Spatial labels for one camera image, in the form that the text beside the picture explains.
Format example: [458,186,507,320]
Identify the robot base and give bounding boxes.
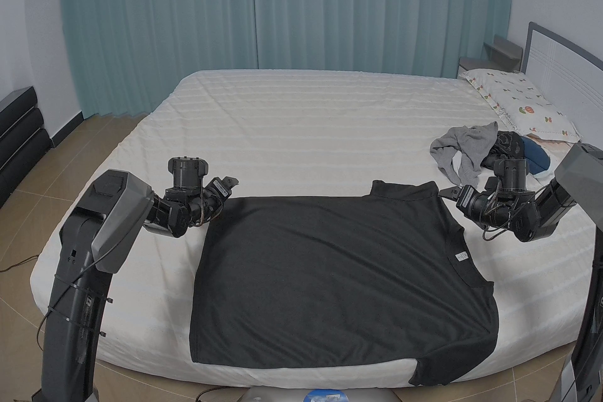
[238,386,378,402]

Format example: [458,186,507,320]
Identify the grey bedside table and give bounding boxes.
[458,35,524,73]

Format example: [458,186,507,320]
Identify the dark blue garment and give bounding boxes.
[522,139,553,175]

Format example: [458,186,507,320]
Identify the bed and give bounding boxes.
[29,21,603,391]

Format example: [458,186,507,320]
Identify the black T-shirt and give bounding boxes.
[188,180,500,388]

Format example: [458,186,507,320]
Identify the white garment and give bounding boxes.
[528,155,563,180]

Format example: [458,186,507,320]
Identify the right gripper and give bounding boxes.
[438,185,491,218]

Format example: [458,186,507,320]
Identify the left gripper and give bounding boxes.
[206,176,240,206]

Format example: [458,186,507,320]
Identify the white printed pillow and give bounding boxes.
[464,68,583,143]

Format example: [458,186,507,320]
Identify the grey garment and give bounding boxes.
[430,121,499,185]

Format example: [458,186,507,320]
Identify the black chest of drawers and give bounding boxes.
[0,85,52,209]

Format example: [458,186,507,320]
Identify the black shiny garment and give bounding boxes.
[481,131,526,171]

